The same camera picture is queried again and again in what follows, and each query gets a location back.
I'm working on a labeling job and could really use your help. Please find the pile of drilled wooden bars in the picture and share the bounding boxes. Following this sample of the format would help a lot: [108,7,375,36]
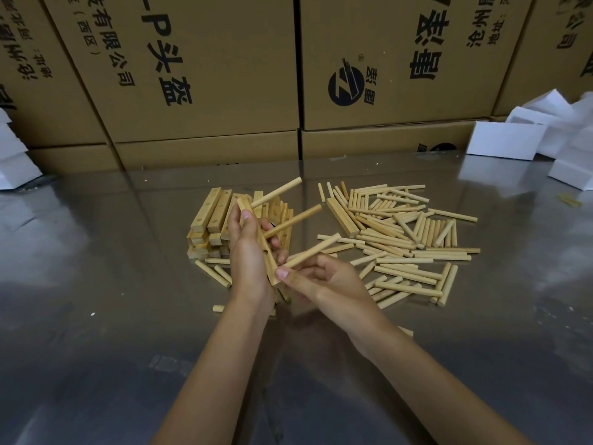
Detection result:
[187,187,295,260]

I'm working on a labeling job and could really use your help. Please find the clear tape patch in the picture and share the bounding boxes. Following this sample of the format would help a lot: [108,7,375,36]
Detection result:
[148,354,193,378]

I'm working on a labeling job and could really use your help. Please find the shiny metal table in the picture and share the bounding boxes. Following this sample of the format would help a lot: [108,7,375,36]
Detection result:
[0,152,593,445]

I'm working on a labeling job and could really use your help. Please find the person's left hand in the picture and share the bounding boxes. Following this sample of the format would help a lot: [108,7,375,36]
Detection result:
[227,208,290,308]

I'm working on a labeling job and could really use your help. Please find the person's left forearm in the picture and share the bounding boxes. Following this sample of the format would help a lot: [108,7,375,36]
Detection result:
[153,294,274,445]

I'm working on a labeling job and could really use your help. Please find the stack of white foam blocks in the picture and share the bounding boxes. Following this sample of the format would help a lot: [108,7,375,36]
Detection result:
[505,89,593,192]
[0,108,43,190]

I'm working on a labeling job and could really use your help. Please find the drilled wooden block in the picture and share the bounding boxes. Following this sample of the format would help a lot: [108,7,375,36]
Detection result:
[326,197,360,239]
[237,194,284,288]

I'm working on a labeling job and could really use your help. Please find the pile of wooden dowels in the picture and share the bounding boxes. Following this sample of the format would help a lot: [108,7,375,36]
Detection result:
[194,182,482,339]

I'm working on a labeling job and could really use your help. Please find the round wooden stick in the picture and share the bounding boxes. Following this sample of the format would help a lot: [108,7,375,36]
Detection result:
[250,176,303,209]
[264,203,323,239]
[277,234,342,270]

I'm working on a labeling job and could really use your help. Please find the person's right forearm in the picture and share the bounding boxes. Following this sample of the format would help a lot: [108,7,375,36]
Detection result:
[356,324,534,445]

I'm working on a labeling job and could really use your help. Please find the stack of brown cardboard boxes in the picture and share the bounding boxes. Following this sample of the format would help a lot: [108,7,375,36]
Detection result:
[0,0,593,174]

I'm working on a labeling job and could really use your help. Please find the person's right hand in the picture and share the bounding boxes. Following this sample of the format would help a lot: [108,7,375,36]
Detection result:
[275,253,398,352]

